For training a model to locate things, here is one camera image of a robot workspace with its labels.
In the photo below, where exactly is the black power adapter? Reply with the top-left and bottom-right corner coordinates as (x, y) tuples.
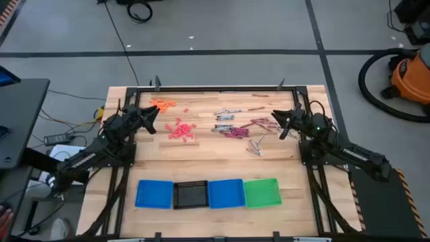
(43, 133), (75, 147)

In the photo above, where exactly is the black equipment case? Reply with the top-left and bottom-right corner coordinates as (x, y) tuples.
(386, 0), (430, 46)

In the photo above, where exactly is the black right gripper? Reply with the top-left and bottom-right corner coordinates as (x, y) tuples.
(271, 104), (312, 130)

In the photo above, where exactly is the black desk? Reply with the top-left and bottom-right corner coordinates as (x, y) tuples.
(0, 79), (91, 242)

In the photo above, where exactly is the hazard striped floor mat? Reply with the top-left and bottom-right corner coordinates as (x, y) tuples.
(0, 0), (22, 28)

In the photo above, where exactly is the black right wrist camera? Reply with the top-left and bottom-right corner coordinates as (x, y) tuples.
(279, 123), (292, 141)

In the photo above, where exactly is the white paper sheet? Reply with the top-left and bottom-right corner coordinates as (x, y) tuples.
(49, 144), (87, 162)

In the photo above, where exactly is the black plastic basket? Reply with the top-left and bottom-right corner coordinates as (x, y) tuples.
(173, 180), (210, 210)

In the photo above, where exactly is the black aluminium table frame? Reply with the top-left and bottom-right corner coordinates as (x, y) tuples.
(80, 85), (362, 242)

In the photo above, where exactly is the coiled black cable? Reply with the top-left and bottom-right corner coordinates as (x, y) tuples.
(126, 0), (154, 24)

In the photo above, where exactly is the blue plastic basket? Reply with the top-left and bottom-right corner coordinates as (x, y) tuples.
(207, 178), (247, 210)
(134, 179), (175, 210)

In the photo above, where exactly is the green plastic basket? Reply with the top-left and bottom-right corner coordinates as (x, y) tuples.
(243, 177), (283, 210)

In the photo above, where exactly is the black mat hazard stripe edge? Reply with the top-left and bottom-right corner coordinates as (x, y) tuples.
(349, 167), (429, 239)

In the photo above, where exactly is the person's hand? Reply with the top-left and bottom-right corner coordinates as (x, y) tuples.
(0, 205), (15, 238)

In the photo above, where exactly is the computer monitor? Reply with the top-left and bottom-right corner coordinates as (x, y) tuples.
(0, 65), (22, 87)

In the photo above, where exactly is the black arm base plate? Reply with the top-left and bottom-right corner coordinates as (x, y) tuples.
(100, 140), (137, 168)
(298, 139), (350, 166)

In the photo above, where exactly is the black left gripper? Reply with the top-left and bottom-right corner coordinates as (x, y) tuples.
(122, 103), (161, 128)

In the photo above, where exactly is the orange shop vacuum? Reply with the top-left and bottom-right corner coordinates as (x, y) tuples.
(357, 47), (430, 124)
(381, 43), (430, 115)

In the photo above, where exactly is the person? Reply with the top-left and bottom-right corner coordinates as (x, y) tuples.
(19, 174), (77, 241)

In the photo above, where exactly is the long black floor cable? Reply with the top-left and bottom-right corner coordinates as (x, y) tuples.
(97, 0), (140, 87)

